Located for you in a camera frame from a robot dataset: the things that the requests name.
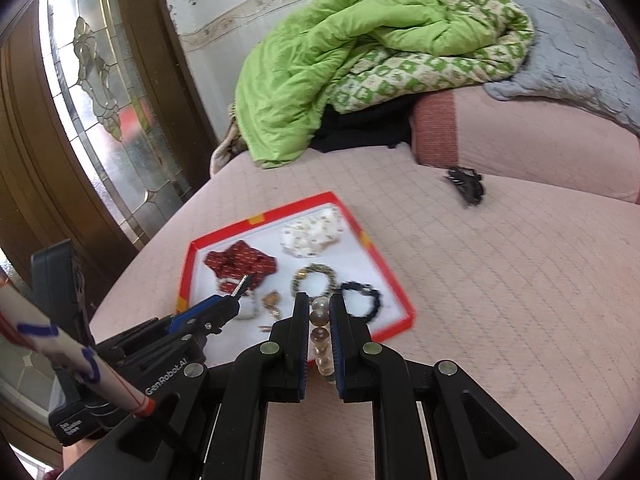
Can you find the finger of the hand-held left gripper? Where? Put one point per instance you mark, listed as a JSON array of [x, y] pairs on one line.
[[200, 315]]

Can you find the green quilt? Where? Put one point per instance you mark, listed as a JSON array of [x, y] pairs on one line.
[[310, 60]]

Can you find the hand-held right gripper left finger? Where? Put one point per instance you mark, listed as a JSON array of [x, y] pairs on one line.
[[300, 350]]

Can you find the gold hair clip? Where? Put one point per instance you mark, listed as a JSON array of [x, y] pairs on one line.
[[272, 301]]

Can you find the black cloth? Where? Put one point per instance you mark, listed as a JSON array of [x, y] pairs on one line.
[[360, 125]]

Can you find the black hair claw clip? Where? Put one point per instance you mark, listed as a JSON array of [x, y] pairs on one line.
[[467, 185]]

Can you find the red dotted scrunchie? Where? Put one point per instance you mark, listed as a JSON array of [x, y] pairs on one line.
[[240, 260]]

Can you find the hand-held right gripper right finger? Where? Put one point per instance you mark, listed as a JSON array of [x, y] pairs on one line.
[[340, 350]]

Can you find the wooden door with patterned glass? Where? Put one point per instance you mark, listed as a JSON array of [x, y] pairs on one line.
[[100, 110]]

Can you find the grey quilted blanket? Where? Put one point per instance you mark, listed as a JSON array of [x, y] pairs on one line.
[[575, 50]]

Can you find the white tube with blue marks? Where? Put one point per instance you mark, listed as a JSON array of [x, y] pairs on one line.
[[50, 340]]

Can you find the pink pillow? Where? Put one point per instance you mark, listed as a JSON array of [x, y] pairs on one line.
[[525, 135]]

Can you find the red box tray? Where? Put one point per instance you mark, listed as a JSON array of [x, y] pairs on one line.
[[370, 270]]

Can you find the white dotted scrunchie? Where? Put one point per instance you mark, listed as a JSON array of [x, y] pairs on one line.
[[310, 235]]

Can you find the beige cloth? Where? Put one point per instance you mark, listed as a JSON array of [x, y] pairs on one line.
[[225, 152]]

